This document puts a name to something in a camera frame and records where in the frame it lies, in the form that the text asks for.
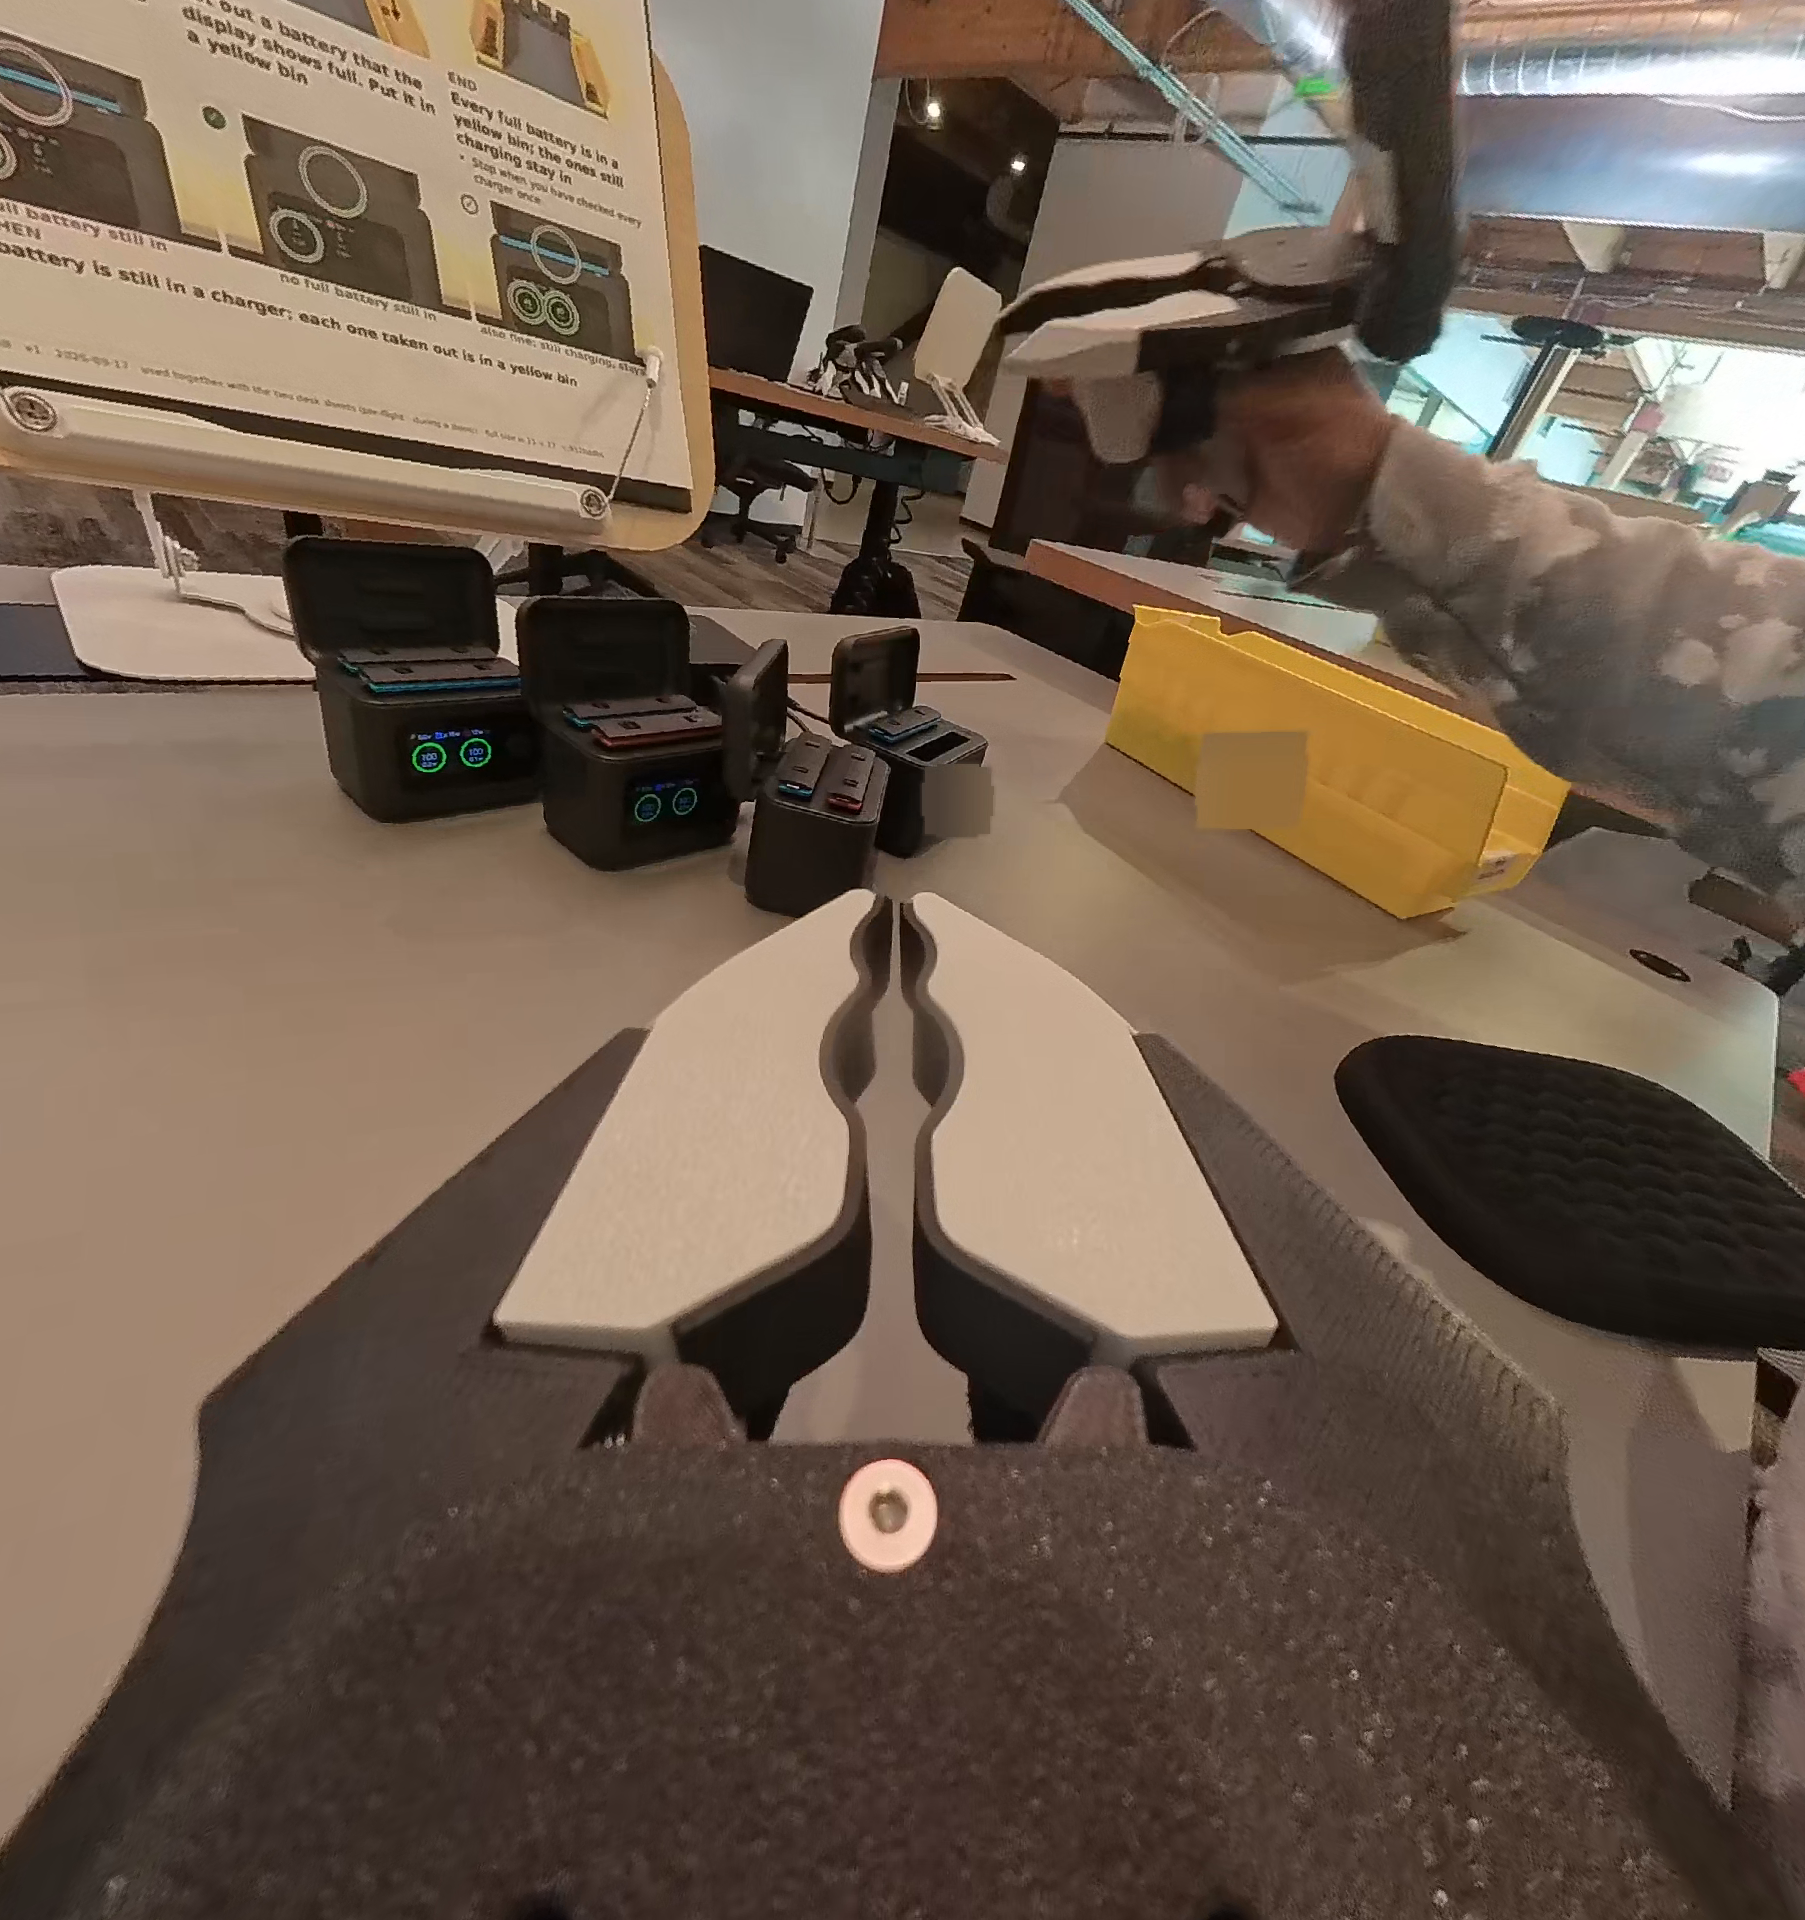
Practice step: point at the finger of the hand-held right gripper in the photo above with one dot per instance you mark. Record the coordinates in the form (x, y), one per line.
(1110, 283)
(1098, 343)

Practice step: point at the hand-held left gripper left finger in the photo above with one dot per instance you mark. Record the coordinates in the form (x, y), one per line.
(660, 1169)

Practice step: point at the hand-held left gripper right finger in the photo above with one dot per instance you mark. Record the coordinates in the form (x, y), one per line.
(1110, 1185)

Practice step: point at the black battery charger case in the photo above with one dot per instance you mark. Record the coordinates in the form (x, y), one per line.
(797, 869)
(587, 816)
(873, 676)
(362, 764)

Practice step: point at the yellow plastic bin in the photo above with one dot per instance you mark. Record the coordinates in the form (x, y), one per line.
(1381, 779)

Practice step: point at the person's right hand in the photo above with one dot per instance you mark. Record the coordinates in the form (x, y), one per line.
(1291, 451)

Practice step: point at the black and white tools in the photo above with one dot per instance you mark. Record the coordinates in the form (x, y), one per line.
(859, 359)

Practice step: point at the wooden office desk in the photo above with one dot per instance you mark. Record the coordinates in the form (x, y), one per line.
(842, 412)

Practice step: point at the long wooden table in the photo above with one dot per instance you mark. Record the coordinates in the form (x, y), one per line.
(1291, 593)

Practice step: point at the small black bag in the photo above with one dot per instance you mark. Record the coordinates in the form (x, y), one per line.
(873, 579)

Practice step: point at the small black office chair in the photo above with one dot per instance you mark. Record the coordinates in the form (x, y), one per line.
(766, 502)

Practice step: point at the dark rounded object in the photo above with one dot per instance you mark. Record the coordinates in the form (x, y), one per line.
(1592, 1185)

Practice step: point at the printed instruction sheet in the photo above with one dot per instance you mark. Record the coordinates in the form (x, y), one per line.
(317, 150)

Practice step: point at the metal stand bracket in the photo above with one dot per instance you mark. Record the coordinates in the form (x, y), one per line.
(168, 548)

